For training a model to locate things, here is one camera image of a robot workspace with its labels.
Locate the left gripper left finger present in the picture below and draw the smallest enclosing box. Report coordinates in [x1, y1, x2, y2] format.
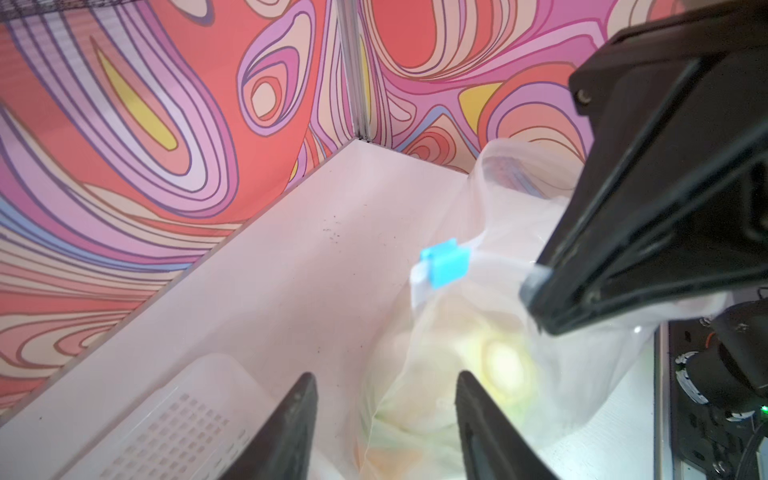
[221, 372, 318, 480]

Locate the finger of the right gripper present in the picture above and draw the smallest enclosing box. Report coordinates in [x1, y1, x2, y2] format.
[520, 1, 767, 335]

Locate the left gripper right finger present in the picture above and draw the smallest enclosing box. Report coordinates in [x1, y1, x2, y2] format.
[455, 371, 556, 480]

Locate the white plastic perforated basket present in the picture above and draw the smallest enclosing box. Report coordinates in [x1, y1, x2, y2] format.
[63, 353, 276, 479]

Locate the green toy lettuce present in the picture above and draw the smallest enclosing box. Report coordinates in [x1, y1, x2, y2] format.
[363, 295, 537, 446]

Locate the clear zip top bag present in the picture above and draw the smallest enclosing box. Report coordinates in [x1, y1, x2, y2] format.
[355, 139, 729, 479]

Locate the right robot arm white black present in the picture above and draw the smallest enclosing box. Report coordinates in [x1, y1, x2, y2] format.
[521, 1, 767, 479]

